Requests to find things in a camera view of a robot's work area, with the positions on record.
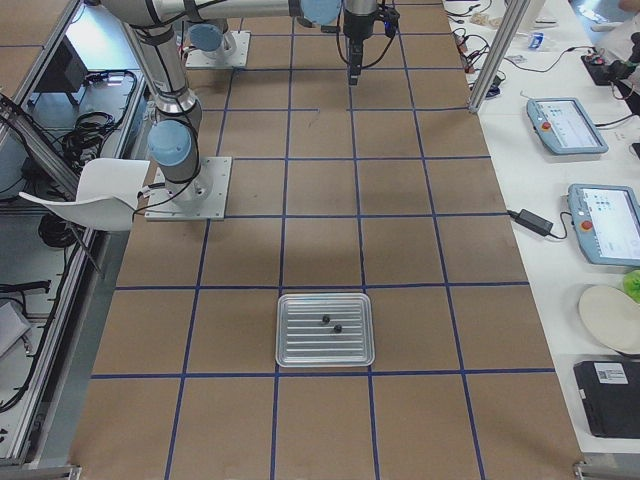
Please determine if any far blue teach pendant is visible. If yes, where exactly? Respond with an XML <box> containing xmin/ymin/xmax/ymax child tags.
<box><xmin>526</xmin><ymin>97</ymin><xmax>609</xmax><ymax>156</ymax></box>

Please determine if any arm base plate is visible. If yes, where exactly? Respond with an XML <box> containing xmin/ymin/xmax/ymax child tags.
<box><xmin>186</xmin><ymin>24</ymin><xmax>251</xmax><ymax>70</ymax></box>
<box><xmin>144</xmin><ymin>157</ymin><xmax>232</xmax><ymax>221</ymax></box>

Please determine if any blue teach pendant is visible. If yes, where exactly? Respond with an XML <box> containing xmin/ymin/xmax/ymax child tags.
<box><xmin>526</xmin><ymin>97</ymin><xmax>609</xmax><ymax>156</ymax></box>
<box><xmin>567</xmin><ymin>184</ymin><xmax>639</xmax><ymax>267</ymax></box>

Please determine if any beige round plate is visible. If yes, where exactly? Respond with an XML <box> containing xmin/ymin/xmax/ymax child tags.
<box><xmin>578</xmin><ymin>285</ymin><xmax>639</xmax><ymax>355</ymax></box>

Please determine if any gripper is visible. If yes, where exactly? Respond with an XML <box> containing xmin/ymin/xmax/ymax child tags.
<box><xmin>343</xmin><ymin>0</ymin><xmax>376</xmax><ymax>86</ymax></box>

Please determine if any black box with label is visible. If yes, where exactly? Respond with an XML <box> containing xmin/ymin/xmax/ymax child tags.
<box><xmin>573</xmin><ymin>361</ymin><xmax>639</xmax><ymax>439</ymax></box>

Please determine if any near blue teach pendant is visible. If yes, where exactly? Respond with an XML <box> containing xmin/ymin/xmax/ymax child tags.
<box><xmin>567</xmin><ymin>184</ymin><xmax>639</xmax><ymax>267</ymax></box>

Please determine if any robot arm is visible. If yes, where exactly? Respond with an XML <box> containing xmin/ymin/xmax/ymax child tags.
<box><xmin>188</xmin><ymin>20</ymin><xmax>237</xmax><ymax>57</ymax></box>
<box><xmin>103</xmin><ymin>0</ymin><xmax>382</xmax><ymax>205</ymax></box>

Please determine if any green crumpled object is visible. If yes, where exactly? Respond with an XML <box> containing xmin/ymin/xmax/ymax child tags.
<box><xmin>622</xmin><ymin>269</ymin><xmax>640</xmax><ymax>303</ymax></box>

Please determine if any black power adapter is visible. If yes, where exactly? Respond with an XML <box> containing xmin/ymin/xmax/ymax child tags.
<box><xmin>507</xmin><ymin>209</ymin><xmax>553</xmax><ymax>237</ymax></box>

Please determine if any silver ribbed metal tray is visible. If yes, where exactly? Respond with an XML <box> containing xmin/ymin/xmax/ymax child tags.
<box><xmin>275</xmin><ymin>293</ymin><xmax>375</xmax><ymax>368</ymax></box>

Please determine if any aluminium frame post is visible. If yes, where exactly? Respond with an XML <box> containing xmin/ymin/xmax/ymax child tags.
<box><xmin>468</xmin><ymin>0</ymin><xmax>530</xmax><ymax>113</ymax></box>

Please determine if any white plastic chair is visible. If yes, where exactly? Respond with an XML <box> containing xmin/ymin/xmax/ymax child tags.
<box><xmin>19</xmin><ymin>158</ymin><xmax>150</xmax><ymax>232</ymax></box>

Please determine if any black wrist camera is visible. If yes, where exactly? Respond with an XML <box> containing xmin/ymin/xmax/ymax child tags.
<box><xmin>377</xmin><ymin>3</ymin><xmax>400</xmax><ymax>39</ymax></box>

